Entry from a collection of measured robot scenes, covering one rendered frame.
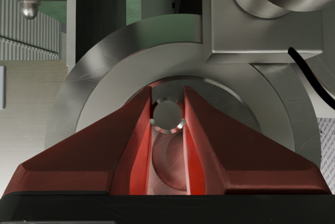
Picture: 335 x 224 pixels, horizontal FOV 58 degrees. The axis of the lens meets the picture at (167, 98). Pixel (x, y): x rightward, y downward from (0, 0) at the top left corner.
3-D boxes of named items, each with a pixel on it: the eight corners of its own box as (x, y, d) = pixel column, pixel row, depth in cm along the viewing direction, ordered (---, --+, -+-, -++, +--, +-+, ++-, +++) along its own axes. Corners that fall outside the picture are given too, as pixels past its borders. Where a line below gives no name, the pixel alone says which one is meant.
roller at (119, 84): (295, 43, 16) (296, 268, 15) (213, 87, 42) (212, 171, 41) (75, 38, 16) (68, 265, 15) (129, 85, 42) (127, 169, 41)
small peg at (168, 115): (193, 122, 11) (160, 141, 11) (187, 120, 14) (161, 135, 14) (174, 89, 11) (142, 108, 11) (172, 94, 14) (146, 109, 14)
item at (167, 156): (150, 267, 14) (78, 118, 14) (151, 247, 16) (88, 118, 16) (295, 192, 14) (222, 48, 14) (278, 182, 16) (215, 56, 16)
